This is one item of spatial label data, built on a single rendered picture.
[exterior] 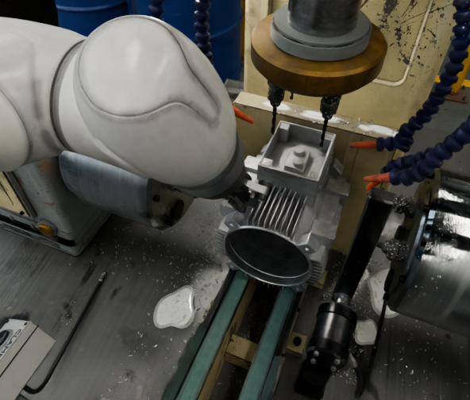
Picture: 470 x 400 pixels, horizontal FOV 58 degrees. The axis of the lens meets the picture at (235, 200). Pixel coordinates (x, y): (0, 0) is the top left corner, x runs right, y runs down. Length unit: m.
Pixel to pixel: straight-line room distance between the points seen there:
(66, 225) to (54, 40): 0.61
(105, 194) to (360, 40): 0.49
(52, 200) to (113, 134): 0.61
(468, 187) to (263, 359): 0.41
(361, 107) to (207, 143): 0.58
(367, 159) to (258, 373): 0.41
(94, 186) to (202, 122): 0.50
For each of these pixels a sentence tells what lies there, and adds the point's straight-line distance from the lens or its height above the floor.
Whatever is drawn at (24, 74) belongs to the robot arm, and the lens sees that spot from 0.37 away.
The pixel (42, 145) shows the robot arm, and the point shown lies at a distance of 0.39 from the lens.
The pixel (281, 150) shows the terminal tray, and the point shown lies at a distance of 0.75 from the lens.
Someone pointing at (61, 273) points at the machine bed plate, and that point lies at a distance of 1.03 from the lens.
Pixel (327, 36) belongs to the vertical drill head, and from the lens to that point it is 0.56.
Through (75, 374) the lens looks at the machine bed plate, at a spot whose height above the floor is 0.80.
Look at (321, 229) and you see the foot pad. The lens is 0.69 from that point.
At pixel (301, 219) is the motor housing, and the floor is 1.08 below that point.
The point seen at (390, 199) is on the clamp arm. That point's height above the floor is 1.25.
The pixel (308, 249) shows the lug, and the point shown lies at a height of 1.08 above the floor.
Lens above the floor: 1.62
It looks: 49 degrees down
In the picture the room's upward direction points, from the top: straight up
